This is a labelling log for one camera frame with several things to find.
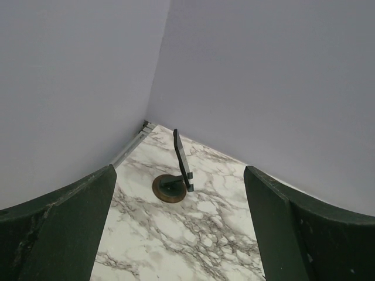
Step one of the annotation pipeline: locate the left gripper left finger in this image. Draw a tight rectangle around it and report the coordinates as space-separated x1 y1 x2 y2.
1 165 117 280

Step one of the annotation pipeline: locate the black phone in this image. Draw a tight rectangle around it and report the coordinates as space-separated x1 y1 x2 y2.
173 129 194 192

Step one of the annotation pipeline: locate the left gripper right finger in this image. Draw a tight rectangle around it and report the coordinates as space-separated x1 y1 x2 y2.
244 166 374 280

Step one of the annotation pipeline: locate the round wooden base stand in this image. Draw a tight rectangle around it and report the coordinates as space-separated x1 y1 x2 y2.
152 174 187 204

